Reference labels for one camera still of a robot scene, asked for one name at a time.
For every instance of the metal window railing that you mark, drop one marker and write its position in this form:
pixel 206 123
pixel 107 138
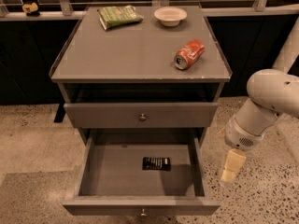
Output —
pixel 46 15

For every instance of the brass middle drawer knob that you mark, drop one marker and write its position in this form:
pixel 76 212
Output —
pixel 143 213

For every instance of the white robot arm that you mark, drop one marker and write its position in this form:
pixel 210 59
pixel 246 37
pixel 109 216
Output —
pixel 273 95

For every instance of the small yellow black object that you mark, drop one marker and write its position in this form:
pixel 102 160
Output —
pixel 31 9

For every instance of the open grey middle drawer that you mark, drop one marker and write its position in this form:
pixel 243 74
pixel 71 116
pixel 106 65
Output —
pixel 113 183

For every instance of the brass drawer knob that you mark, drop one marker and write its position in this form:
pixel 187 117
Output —
pixel 143 213
pixel 142 117

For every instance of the brass top drawer knob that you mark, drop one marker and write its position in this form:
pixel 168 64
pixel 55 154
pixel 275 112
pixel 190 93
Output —
pixel 142 117

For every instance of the green chip bag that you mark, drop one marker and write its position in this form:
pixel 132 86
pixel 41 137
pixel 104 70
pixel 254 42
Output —
pixel 111 17

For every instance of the grey drawer cabinet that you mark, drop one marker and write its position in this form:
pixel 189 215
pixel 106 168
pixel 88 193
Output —
pixel 135 63

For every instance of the red soda can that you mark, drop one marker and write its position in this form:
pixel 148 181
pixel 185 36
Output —
pixel 189 54

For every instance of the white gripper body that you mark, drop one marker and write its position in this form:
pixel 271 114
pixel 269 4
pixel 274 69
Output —
pixel 240 136

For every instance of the closed grey top drawer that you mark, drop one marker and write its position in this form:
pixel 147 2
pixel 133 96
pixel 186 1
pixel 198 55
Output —
pixel 126 115

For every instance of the white bowl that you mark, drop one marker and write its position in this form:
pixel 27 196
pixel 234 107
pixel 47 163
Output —
pixel 170 16

